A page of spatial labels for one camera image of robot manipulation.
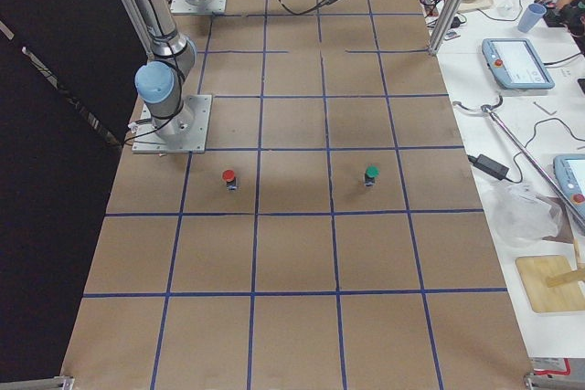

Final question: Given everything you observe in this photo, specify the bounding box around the green push button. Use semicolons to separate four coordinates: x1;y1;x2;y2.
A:
364;165;379;187

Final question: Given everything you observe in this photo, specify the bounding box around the red push button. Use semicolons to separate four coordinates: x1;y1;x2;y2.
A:
222;169;238;191

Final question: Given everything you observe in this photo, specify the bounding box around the wooden board stand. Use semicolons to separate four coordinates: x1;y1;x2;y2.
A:
516;240;584;313

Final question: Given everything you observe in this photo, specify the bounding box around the left teach pendant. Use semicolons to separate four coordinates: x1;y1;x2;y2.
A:
481;38;555;90

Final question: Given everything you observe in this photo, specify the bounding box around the teach pendant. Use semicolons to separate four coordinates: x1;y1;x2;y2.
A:
481;38;555;90
553;154;584;222

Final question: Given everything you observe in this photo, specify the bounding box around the metal cane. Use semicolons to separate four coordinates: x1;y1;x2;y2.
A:
452;94;584;227

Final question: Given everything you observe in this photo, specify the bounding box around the blue plastic cup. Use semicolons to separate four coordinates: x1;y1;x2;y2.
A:
516;3;547;33

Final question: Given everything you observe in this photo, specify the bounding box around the black power adapter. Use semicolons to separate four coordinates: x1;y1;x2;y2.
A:
473;154;509;180

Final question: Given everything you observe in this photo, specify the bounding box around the clear plastic bag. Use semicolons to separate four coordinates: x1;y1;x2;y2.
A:
486;184;563;247

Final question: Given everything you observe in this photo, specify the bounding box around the right teach pendant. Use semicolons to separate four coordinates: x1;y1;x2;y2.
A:
553;154;584;222

